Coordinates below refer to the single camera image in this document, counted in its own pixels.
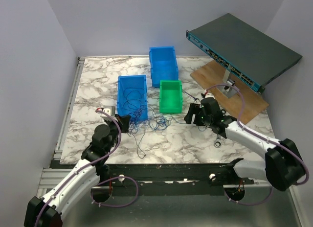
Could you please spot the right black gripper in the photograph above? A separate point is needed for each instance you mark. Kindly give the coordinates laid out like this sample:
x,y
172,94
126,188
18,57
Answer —
x,y
193,109

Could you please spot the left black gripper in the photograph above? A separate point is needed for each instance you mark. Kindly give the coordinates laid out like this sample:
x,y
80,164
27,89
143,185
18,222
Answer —
x,y
123,121

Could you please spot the green bin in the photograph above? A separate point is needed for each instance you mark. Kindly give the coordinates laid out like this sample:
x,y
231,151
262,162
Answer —
x,y
170,97

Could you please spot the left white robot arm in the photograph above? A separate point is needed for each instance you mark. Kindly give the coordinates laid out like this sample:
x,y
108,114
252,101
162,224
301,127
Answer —
x,y
50,209

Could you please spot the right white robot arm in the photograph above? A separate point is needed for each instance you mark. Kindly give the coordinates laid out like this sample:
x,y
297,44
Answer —
x,y
281,164

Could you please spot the open-end wrench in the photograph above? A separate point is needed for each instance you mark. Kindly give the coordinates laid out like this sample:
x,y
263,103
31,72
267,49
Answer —
x,y
191,96

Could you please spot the near blue bin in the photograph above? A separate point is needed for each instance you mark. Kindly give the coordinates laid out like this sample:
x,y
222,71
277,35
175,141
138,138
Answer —
x,y
132,97

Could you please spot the blue bin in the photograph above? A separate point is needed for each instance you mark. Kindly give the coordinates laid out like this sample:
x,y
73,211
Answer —
x,y
132,97
163,64

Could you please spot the wooden board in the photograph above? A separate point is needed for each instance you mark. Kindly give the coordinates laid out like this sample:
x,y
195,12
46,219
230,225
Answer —
x,y
211,74

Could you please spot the ratchet wrench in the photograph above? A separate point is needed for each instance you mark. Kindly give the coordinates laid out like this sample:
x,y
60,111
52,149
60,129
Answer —
x,y
218,141

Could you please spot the far blue bin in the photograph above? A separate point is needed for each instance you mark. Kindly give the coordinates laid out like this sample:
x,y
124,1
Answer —
x,y
163,64

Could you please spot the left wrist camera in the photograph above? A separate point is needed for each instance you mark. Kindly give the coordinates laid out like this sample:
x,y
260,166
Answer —
x,y
106,110

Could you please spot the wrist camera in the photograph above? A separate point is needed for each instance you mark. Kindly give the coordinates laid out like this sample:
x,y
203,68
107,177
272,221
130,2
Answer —
x,y
207,94
106,110

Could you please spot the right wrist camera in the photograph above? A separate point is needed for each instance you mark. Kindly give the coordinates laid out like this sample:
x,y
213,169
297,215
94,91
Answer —
x,y
207,94

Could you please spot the metal stand bracket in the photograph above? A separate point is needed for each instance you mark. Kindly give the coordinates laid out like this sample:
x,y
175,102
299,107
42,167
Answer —
x,y
228,87

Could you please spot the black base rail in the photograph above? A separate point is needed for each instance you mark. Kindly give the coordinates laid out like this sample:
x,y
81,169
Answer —
x,y
125,180

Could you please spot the network switch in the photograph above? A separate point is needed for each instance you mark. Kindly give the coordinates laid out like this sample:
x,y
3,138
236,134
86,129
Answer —
x,y
249,54

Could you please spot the aluminium frame rail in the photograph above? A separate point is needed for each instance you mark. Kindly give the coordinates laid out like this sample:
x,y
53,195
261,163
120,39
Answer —
x,y
64,128

